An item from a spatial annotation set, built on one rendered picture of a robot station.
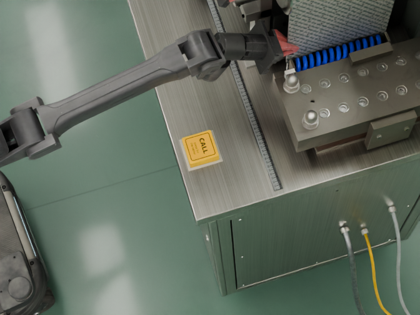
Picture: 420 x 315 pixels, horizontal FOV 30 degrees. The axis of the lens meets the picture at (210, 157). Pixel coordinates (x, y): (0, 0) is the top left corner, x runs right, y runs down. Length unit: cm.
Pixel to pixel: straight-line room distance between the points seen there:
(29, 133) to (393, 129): 78
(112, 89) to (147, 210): 121
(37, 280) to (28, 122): 96
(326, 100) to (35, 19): 169
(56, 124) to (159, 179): 122
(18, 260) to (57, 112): 96
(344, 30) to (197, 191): 48
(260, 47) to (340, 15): 18
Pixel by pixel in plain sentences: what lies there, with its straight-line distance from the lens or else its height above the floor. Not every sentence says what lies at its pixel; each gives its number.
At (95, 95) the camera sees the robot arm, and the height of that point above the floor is 119.
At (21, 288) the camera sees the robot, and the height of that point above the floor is 32.
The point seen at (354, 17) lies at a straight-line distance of 172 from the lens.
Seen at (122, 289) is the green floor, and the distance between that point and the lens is 267.
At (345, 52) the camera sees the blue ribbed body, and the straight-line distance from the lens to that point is 178.
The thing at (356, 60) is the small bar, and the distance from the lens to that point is 176.
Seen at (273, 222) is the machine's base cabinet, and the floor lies 71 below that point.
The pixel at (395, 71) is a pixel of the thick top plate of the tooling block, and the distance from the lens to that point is 178.
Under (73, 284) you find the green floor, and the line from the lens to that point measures 270.
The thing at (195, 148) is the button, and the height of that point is 92.
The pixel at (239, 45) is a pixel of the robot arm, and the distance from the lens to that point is 162.
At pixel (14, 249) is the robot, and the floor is 24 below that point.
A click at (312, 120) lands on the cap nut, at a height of 106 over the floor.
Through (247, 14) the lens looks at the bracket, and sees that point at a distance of 170.
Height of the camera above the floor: 256
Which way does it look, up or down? 67 degrees down
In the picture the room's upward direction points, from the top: 8 degrees counter-clockwise
